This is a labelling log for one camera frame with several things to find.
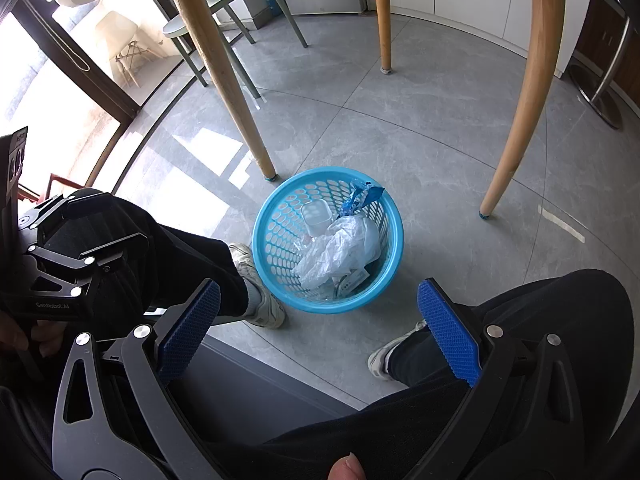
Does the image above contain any person's leg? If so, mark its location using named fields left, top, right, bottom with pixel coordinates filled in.
left=210, top=269, right=636, bottom=480
left=37, top=187, right=251, bottom=321

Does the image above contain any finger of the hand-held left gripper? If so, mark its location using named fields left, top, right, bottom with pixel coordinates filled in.
left=17, top=191, right=118, bottom=231
left=25, top=232, right=151, bottom=293

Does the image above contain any beige chair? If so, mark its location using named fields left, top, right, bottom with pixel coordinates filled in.
left=95, top=10, right=153, bottom=88

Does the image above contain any black window frame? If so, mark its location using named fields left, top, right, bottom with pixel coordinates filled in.
left=0, top=0, right=143, bottom=121

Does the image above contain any white plastic bag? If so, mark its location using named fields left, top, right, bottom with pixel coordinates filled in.
left=292, top=215, right=382, bottom=291

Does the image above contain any person's right leg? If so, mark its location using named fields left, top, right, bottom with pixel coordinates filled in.
left=210, top=269, right=636, bottom=480

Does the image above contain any round white table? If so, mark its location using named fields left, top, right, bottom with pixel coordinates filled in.
left=56, top=0, right=568, bottom=222

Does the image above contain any blue plastic basket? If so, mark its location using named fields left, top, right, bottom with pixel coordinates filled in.
left=251, top=167, right=405, bottom=315

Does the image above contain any person's left hand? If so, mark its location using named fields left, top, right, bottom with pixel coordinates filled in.
left=0, top=312, right=66, bottom=358

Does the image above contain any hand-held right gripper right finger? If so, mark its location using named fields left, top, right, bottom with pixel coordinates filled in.
left=416, top=277, right=601, bottom=480

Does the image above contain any dark wooden sideboard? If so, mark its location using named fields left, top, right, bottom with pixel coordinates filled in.
left=567, top=0, right=640, bottom=131

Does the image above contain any blue snack wrapper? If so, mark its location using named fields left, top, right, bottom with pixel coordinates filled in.
left=341, top=180, right=386, bottom=217

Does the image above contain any white sneaker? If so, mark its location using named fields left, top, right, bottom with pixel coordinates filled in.
left=367, top=320, right=428, bottom=382
left=227, top=242, right=286, bottom=330

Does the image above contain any person's left leg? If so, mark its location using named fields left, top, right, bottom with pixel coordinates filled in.
left=37, top=187, right=251, bottom=321

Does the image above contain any white cardboard box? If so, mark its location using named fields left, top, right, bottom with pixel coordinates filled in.
left=335, top=267, right=371, bottom=301

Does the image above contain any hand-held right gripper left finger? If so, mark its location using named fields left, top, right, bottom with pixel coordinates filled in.
left=52, top=278, right=222, bottom=480

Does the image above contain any person's right hand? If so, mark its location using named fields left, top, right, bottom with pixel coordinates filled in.
left=327, top=452, right=368, bottom=480

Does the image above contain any clear plastic cup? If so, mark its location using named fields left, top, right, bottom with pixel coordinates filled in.
left=301, top=201, right=332, bottom=236

